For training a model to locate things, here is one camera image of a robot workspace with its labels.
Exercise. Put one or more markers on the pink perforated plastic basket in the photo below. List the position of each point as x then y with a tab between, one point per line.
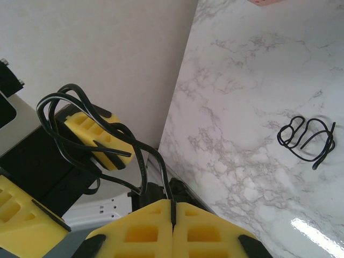
263	2

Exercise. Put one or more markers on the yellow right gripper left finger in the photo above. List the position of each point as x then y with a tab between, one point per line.
139	236

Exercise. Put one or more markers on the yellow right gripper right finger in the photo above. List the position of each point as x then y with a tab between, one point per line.
204	236

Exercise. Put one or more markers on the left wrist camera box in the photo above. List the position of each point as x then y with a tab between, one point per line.
27	121

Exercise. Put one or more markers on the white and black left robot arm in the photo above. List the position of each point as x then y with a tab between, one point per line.
107	209

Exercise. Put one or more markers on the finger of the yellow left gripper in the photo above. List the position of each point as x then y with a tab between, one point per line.
86	123
18	215

